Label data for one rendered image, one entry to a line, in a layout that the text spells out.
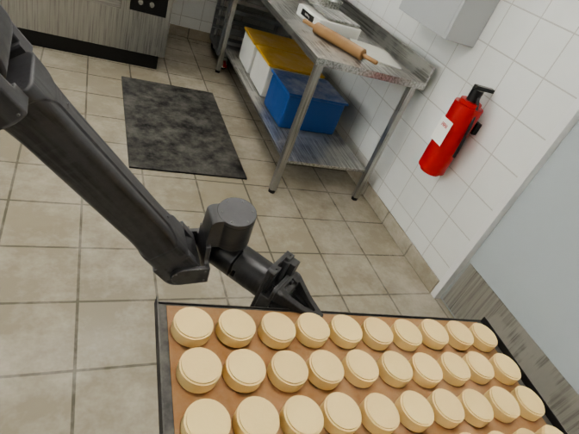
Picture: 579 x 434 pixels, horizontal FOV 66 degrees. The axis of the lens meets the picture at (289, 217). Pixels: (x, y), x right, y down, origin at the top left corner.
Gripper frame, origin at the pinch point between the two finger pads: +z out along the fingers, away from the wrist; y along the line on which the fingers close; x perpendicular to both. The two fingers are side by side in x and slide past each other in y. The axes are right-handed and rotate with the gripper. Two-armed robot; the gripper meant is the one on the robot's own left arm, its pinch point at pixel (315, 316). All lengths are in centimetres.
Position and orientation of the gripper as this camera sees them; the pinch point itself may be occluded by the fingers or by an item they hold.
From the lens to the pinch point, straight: 68.8
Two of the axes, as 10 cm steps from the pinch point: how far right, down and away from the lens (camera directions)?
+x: -4.5, 3.8, -8.1
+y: -3.6, 7.5, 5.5
